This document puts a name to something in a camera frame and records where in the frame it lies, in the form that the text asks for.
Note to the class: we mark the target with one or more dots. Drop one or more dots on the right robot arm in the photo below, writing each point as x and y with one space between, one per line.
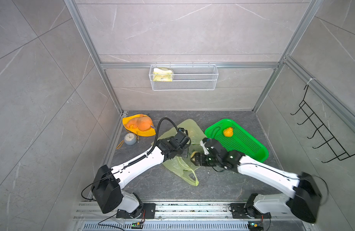
298 194

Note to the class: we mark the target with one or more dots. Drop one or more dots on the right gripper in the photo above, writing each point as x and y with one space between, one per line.
201 160

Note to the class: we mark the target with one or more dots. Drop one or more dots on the aluminium mounting rail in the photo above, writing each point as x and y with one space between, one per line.
183 216

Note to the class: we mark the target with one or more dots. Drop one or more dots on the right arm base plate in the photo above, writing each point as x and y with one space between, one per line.
240 211

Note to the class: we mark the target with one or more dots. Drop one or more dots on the yellow-green plastic bag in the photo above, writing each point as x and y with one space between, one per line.
182 166

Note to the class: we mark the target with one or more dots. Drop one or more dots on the small grey alarm clock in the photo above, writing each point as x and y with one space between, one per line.
130 139

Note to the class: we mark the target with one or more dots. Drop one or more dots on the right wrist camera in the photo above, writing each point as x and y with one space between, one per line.
205 150

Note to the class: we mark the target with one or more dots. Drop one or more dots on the black wall hook rack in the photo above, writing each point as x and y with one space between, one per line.
328 139

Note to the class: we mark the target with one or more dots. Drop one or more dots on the orange-yellow pear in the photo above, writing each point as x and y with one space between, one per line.
228 132

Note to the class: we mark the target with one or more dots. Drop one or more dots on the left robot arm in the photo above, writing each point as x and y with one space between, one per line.
108 184

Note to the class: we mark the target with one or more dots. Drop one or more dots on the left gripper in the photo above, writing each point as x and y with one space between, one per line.
185 153

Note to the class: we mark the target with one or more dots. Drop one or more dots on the orange bagged fruit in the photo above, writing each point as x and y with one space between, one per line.
141 122

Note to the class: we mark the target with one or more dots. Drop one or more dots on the yellow wipes packet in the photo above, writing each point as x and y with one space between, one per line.
161 74

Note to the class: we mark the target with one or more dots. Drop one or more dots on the green plastic basket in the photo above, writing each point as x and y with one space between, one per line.
241 141

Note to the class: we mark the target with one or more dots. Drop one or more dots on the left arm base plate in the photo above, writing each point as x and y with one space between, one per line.
146 211

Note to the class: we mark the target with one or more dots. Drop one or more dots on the yellow plate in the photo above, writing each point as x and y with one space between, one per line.
148 133

